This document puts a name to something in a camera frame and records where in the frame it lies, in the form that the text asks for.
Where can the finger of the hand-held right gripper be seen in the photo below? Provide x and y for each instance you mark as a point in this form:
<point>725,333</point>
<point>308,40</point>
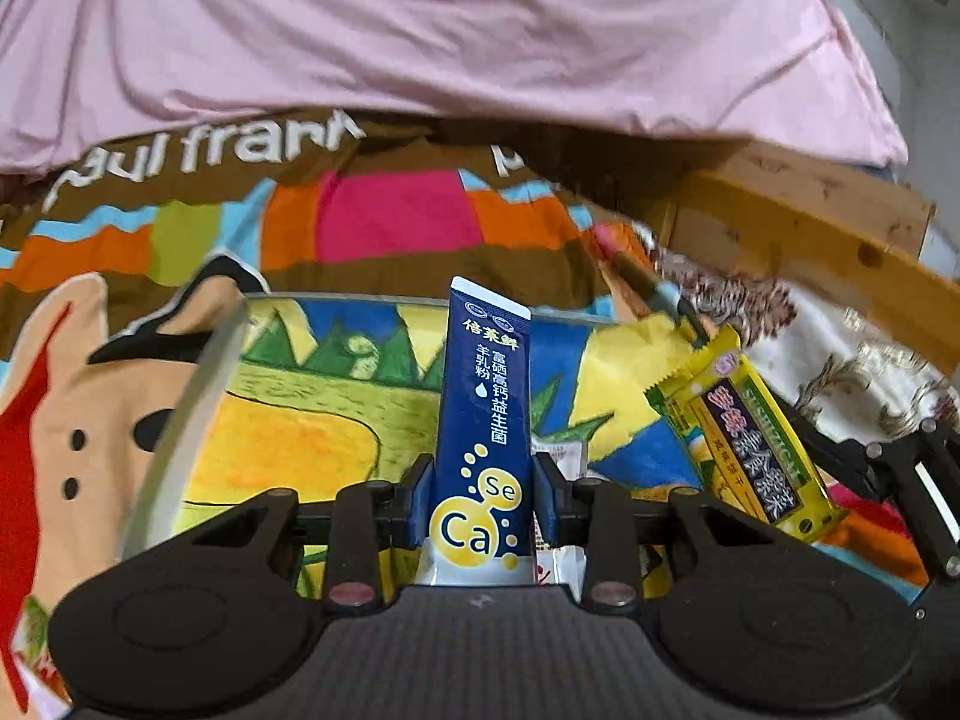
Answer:
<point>892,465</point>
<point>671,304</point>

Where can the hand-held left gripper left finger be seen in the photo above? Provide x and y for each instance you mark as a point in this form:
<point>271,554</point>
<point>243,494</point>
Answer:
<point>420,499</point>

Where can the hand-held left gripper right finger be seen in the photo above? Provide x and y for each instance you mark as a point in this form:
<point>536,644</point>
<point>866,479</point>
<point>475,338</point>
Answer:
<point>545,499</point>

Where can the white green snack packet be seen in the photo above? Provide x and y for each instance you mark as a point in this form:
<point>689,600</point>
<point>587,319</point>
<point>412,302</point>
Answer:
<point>559,457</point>

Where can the blue white sachet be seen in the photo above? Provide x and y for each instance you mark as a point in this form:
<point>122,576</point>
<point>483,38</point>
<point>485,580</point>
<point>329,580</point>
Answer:
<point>480,405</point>

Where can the dinosaur print tin tray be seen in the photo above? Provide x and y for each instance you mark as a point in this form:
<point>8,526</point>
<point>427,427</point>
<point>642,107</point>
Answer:
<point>300,420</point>

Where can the yellow green snack packet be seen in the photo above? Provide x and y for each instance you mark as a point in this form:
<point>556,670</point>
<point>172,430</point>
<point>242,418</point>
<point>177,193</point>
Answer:
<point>750,435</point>

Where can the pale green white packet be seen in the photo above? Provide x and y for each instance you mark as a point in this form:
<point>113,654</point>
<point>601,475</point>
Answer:
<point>37,637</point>

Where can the floral patterned quilt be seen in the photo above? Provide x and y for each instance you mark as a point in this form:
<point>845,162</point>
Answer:
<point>825,360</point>

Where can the colourful printed blanket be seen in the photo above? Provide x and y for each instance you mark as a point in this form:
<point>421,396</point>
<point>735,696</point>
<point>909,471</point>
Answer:
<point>390,210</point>

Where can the pink sheet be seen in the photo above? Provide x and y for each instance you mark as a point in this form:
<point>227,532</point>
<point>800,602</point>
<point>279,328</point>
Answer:
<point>450,30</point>

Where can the wooden bed frame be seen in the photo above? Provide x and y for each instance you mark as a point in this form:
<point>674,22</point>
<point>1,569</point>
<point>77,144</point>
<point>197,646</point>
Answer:
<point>825,255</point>

